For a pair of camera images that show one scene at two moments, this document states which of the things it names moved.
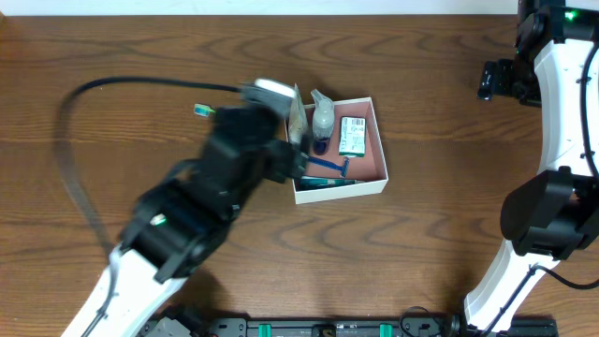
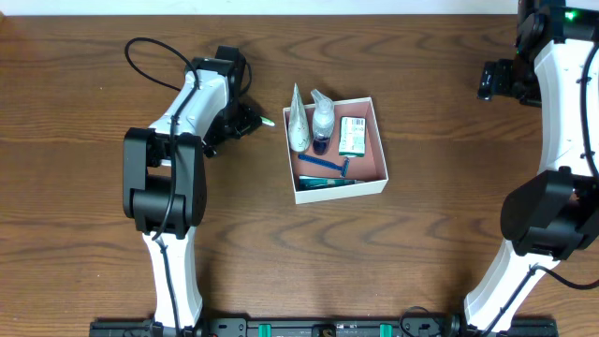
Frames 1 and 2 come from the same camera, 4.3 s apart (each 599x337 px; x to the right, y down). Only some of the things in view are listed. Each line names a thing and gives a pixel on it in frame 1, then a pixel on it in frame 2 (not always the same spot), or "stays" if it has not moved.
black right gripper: (489, 80) stays
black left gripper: (279, 153) -> (244, 122)
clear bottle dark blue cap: (323, 115) stays
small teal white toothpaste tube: (313, 183) stays
